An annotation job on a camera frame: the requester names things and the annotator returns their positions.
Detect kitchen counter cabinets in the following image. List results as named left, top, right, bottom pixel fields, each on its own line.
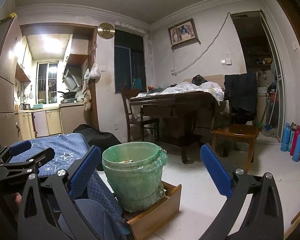
left=15, top=102, right=89, bottom=140

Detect green lined trash bucket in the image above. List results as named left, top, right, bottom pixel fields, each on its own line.
left=102, top=141, right=168, bottom=213

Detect kitchen window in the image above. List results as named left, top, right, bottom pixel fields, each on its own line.
left=37, top=62, right=58, bottom=105

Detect person's left hand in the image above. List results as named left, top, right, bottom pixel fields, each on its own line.
left=14, top=193, right=22, bottom=206

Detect blue star-patterned tablecloth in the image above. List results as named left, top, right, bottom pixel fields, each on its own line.
left=8, top=132, right=127, bottom=228

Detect black bag on floor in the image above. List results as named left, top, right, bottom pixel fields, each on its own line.
left=73, top=124, right=121, bottom=153

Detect brown wooden stool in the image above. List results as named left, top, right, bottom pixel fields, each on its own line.
left=210, top=124, right=258, bottom=173

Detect black wok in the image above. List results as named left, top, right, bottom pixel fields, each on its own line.
left=58, top=90, right=77, bottom=99

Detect dark wooden dining table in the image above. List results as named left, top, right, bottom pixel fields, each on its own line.
left=129, top=91, right=219, bottom=164

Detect wooden drawer under bucket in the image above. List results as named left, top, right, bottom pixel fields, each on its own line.
left=123, top=181, right=182, bottom=239

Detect blue and red bottles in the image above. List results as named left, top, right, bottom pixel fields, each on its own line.
left=280, top=122, right=300, bottom=162

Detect steel range hood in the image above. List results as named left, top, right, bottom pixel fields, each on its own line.
left=63, top=65, right=82, bottom=91

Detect black garment on chair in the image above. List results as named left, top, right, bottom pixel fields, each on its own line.
left=224, top=72, right=257, bottom=125

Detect white cloth on table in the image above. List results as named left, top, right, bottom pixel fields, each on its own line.
left=135, top=81, right=224, bottom=104

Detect dark wooden chair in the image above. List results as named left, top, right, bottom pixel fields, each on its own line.
left=121, top=89, right=160, bottom=142

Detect hanging white plastic bag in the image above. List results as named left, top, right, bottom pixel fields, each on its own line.
left=89, top=62, right=101, bottom=82

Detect grey refrigerator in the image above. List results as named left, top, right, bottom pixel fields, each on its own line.
left=0, top=17, right=22, bottom=149

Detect round gold wall clock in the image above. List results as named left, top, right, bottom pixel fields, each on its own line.
left=97, top=22, right=115, bottom=40

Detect framed wall picture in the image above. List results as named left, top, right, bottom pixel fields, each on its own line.
left=168, top=18, right=200, bottom=50

